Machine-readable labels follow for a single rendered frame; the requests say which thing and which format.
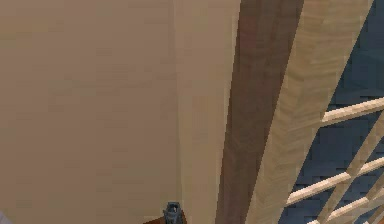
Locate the pale wooden slatted furniture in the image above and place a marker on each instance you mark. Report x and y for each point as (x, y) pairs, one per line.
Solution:
(301, 100)

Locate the small dark grey object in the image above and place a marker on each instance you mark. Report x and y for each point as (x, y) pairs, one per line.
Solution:
(172, 213)

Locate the brown wooden furniture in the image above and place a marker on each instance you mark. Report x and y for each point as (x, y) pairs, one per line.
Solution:
(156, 221)

